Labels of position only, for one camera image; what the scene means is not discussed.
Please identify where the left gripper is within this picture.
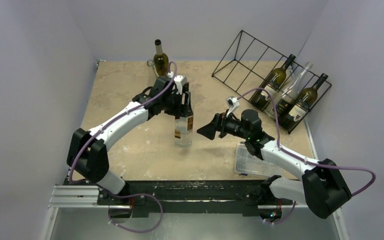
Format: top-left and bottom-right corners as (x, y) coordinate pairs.
(161, 90), (193, 117)

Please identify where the clear square bottle gold cap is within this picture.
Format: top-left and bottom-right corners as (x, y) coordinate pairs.
(174, 102), (194, 147)

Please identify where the tall clear glass bottle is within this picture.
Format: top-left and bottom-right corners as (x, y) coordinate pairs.
(146, 59), (155, 67)

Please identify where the clear glass bottle short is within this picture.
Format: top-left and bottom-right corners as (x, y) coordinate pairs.
(263, 62), (313, 121)

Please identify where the dark green bottle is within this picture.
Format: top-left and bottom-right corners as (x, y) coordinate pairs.
(250, 54), (296, 111)
(280, 73), (329, 132)

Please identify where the dark green bottle front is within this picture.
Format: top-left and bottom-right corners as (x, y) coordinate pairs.
(280, 73), (329, 132)

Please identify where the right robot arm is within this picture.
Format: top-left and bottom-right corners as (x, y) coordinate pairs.
(196, 109), (352, 219)

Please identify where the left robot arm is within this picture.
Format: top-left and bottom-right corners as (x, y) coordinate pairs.
(66, 75), (191, 205)

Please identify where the clear plastic screw box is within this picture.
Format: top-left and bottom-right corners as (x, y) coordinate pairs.
(234, 142), (284, 177)

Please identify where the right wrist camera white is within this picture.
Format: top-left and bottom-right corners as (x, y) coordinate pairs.
(226, 96), (240, 117)

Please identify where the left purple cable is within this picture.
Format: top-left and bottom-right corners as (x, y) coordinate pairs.
(67, 61), (178, 185)

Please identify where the purple cable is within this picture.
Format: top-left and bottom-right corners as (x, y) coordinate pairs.
(236, 87), (377, 198)
(67, 61), (178, 185)

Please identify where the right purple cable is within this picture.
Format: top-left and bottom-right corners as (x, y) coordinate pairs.
(236, 87), (377, 198)

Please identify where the black wire wine rack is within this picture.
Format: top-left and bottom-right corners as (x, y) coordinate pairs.
(211, 30), (332, 134)

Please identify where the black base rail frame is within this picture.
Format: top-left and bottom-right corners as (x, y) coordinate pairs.
(47, 179), (312, 220)

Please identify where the purple cable loop below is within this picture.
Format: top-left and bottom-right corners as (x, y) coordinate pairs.
(108, 193), (165, 235)

